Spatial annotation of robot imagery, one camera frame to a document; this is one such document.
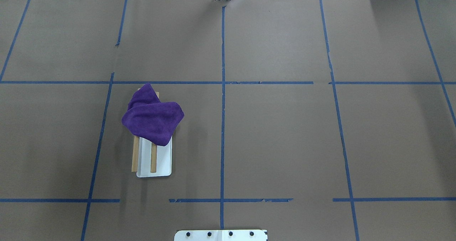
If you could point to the purple towel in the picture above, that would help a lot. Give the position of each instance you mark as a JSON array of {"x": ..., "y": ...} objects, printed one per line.
[{"x": 151, "y": 119}]

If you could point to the white towel rack base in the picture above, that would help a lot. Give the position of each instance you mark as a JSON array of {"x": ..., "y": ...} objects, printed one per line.
[{"x": 164, "y": 160}]

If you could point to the inner wooden rack rod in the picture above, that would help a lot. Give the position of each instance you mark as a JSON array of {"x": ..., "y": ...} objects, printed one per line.
[{"x": 153, "y": 158}]

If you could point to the wooden rack rod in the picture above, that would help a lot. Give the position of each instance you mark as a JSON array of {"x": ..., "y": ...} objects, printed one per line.
[
  {"x": 153, "y": 158},
  {"x": 135, "y": 154}
]

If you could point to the outer wooden rack rod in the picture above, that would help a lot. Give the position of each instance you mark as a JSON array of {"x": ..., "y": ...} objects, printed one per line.
[{"x": 135, "y": 154}]

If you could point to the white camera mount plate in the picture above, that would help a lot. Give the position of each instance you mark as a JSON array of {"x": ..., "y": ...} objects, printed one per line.
[{"x": 222, "y": 235}]

